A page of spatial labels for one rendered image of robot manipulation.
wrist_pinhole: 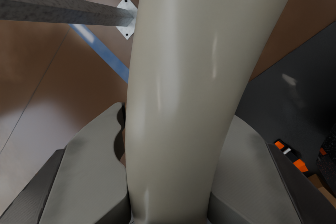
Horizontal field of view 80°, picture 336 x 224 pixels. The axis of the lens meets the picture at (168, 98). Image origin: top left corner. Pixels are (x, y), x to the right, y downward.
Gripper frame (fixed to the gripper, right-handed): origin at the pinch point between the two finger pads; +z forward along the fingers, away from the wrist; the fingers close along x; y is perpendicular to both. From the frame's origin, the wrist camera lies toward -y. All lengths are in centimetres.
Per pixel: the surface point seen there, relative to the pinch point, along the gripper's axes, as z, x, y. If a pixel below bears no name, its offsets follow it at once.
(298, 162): 75, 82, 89
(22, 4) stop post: 61, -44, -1
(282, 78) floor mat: 95, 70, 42
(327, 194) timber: 61, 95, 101
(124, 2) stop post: 137, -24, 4
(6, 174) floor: 158, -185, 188
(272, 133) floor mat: 88, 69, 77
